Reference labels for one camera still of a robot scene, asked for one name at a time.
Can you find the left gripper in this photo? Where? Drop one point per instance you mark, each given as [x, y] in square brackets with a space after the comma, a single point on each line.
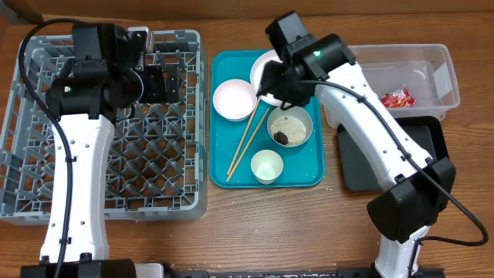
[156, 94]

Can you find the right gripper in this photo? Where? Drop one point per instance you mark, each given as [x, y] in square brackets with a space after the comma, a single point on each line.
[273, 81]

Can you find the grey bowl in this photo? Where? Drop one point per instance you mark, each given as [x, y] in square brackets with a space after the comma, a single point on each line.
[297, 112]

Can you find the brown food lump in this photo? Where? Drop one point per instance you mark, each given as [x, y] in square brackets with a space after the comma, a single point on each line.
[281, 138]

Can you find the white shallow bowl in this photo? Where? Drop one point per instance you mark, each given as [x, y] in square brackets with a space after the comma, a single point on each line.
[234, 100]

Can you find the small white cup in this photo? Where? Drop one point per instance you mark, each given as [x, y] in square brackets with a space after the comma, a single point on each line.
[267, 166]

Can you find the red snack wrapper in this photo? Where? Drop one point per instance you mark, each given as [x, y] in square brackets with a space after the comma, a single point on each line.
[398, 98]

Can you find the white rice pile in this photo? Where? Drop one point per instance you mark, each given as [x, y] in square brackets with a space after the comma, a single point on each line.
[292, 127]

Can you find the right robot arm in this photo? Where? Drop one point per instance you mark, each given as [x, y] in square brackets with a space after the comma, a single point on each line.
[416, 187]

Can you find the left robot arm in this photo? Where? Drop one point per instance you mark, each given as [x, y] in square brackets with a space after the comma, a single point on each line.
[106, 74]

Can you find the left wooden chopstick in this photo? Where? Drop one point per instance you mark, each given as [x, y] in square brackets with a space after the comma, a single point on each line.
[243, 137]

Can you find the wooden chopstick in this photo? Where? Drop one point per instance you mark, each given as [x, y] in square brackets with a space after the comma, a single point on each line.
[243, 137]
[239, 159]

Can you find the large white plate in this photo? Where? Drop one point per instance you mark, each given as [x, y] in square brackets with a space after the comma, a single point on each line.
[256, 76]

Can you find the right wooden chopstick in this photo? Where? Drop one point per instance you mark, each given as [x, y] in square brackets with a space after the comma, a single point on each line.
[239, 159]

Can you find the teal plastic tray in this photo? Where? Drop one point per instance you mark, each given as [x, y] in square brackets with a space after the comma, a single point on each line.
[303, 165]

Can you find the grey plastic dish rack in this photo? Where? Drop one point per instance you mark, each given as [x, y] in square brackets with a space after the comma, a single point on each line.
[156, 167]

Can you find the black tray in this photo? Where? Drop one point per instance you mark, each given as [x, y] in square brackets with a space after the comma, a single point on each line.
[358, 175]

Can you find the clear plastic bin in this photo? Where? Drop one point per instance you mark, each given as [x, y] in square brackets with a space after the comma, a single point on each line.
[426, 71]

